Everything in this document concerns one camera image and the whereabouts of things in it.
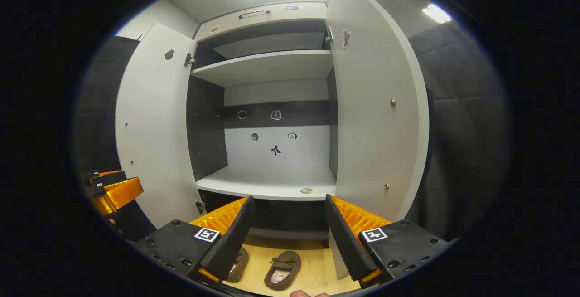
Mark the brown fuzzy shoe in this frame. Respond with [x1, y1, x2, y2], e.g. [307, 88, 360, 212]
[264, 250, 302, 292]
[227, 247, 249, 283]

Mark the black quilted curtain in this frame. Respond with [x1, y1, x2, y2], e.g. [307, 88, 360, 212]
[74, 35, 140, 176]
[407, 19, 512, 241]

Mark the white cabinet shelf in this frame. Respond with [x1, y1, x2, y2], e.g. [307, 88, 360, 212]
[195, 165, 338, 202]
[190, 50, 335, 88]

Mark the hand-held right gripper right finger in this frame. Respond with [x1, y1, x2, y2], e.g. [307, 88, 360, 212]
[324, 195, 454, 289]

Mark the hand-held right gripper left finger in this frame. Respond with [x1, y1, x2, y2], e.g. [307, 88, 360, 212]
[135, 195, 256, 286]

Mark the ceiling light panel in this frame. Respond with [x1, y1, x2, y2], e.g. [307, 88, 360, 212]
[422, 3, 453, 24]

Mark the white cabinet drawer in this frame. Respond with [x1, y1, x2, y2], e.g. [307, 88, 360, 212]
[195, 1, 328, 43]

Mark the white shoe cabinet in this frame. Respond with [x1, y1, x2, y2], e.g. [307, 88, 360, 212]
[187, 1, 338, 248]

